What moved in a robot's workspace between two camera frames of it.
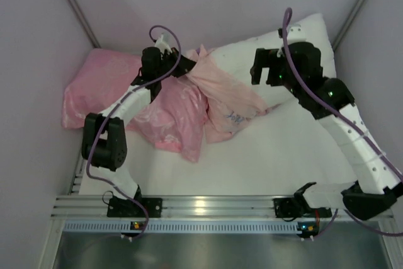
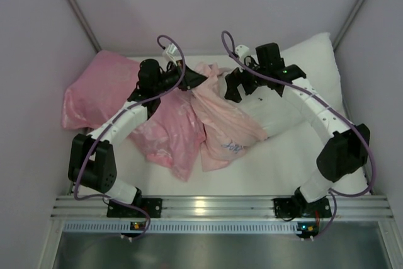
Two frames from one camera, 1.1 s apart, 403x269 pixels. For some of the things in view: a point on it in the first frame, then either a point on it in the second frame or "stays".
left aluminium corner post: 76,7 stays
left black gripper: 175,62 -> 187,77
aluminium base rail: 65,206 stays
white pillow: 238,55 -> 293,142
